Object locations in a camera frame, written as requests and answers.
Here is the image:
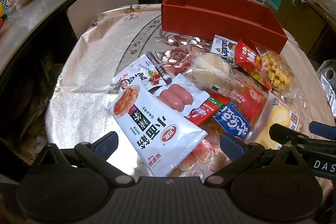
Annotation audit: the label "yellow toast bread bag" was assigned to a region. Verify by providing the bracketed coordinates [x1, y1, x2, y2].
[245, 92, 303, 149]

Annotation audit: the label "blue red snack bag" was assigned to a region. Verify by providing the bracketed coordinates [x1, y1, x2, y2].
[209, 69, 268, 141]

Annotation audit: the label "clear bag yellow cookies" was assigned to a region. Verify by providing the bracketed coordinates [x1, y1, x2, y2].
[254, 42, 294, 94]

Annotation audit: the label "sausage pack white wrapper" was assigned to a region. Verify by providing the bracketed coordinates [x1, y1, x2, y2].
[154, 74, 210, 117]

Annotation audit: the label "red Trolli candy bag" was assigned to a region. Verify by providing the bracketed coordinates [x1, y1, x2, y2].
[235, 39, 271, 90]

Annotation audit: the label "clear bag round cake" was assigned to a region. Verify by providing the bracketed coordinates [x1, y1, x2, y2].
[183, 52, 235, 89]

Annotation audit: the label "red green stick packet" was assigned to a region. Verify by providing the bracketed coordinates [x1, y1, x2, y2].
[186, 91, 230, 126]

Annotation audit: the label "white noodle snack bag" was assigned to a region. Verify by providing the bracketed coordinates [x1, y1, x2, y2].
[108, 79, 207, 177]

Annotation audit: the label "white purple snack packet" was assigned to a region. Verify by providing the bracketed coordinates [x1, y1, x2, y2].
[110, 51, 172, 92]

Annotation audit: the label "Kapron wafer packet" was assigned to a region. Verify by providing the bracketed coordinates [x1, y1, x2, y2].
[210, 35, 238, 65]

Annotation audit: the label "wooden cabinet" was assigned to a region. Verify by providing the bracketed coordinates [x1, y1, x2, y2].
[276, 0, 335, 63]

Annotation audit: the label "floral table cloth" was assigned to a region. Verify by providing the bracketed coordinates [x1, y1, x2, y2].
[46, 5, 335, 181]

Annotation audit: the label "red rectangular storage box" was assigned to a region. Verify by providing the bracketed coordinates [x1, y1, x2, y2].
[161, 0, 288, 53]

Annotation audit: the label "grey coffee table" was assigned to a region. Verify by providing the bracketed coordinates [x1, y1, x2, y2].
[0, 0, 139, 75]

